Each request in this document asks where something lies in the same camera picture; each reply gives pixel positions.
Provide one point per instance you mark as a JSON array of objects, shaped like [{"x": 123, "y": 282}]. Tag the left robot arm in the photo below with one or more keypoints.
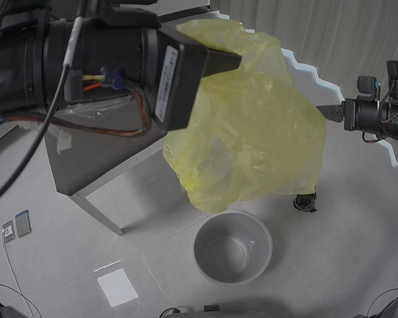
[{"x": 10, "y": 61}]

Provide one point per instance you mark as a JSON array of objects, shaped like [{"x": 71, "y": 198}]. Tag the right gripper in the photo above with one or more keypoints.
[{"x": 364, "y": 116}]

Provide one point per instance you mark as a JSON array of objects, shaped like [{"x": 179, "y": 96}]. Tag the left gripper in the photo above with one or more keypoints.
[{"x": 119, "y": 55}]

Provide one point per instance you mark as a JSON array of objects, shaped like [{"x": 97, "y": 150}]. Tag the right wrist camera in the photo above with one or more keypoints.
[{"x": 366, "y": 86}]

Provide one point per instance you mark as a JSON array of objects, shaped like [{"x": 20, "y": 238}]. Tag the yellow plastic bag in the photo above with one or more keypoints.
[{"x": 252, "y": 128}]

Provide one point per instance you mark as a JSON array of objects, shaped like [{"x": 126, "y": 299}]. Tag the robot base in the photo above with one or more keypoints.
[{"x": 205, "y": 311}]

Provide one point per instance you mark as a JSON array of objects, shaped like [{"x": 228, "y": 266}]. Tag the grey trash bin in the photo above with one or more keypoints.
[{"x": 232, "y": 250}]

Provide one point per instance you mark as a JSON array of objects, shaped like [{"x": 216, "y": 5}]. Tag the crumpled black plastic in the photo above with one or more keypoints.
[{"x": 305, "y": 202}]

